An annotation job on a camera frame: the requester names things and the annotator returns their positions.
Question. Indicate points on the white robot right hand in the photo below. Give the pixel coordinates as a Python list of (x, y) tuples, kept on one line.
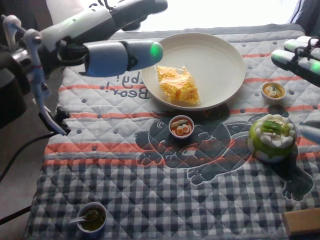
[(300, 60)]

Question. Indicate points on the toy bowl with halved egg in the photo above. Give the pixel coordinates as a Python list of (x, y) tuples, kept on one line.
[(181, 127)]

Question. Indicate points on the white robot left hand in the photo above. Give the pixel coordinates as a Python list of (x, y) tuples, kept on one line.
[(110, 56)]

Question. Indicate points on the toy bowl with noodles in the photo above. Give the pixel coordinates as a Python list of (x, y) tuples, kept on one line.
[(273, 92)]

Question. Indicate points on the bag of yellow balls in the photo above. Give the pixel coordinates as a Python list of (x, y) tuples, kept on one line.
[(180, 87)]

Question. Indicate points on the white round plate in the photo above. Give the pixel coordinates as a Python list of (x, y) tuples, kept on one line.
[(205, 62)]

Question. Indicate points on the small white spoon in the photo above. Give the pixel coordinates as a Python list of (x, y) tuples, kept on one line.
[(75, 220)]

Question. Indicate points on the toy bowl with green soup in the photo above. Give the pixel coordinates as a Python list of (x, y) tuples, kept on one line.
[(93, 220)]

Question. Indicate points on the person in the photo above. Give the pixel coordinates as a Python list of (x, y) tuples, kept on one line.
[(307, 15)]

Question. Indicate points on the grey quilt with printed bear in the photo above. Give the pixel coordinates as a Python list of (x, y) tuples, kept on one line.
[(150, 187)]

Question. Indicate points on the green and white toy cake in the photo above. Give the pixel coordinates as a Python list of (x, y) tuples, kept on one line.
[(270, 145)]

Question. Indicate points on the wooden block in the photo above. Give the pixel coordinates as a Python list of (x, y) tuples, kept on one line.
[(302, 223)]

